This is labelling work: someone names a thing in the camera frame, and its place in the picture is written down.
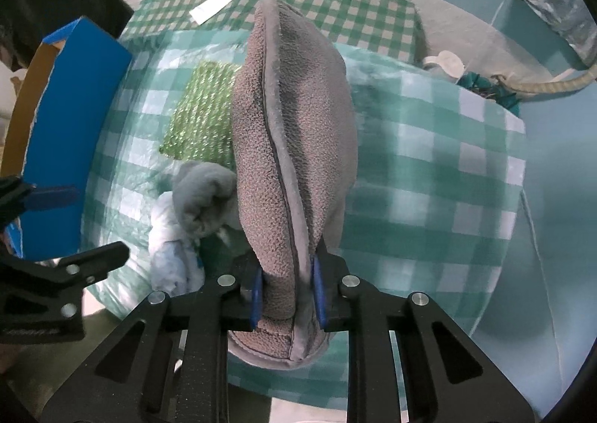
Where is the white-blue cloth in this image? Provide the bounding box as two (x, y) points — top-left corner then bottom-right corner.
(148, 192), (206, 297)

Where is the grey-brown fleece towel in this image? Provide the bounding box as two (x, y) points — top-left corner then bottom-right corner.
(229, 0), (358, 370)

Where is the blue cardboard box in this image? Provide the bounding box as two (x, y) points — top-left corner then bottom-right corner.
(1, 18), (132, 261)

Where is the grey-blue rolled cloth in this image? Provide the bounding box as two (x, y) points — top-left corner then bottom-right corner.
(172, 162), (242, 241)

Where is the green sparkly scrubbing cloth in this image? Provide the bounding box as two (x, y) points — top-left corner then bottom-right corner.
(159, 60), (240, 169)

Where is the green checked plastic table cover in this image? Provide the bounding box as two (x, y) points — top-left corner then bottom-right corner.
(80, 27), (527, 411)

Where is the white paper slip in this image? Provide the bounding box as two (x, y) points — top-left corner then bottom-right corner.
(189, 0), (233, 26)

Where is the white round device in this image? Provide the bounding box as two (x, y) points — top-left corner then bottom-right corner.
(422, 50), (465, 82)

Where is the green checked fabric tablecloth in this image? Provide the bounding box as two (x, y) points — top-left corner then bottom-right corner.
(121, 0), (425, 65)

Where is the beige braided hose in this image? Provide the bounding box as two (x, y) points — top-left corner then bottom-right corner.
(491, 63), (597, 98)

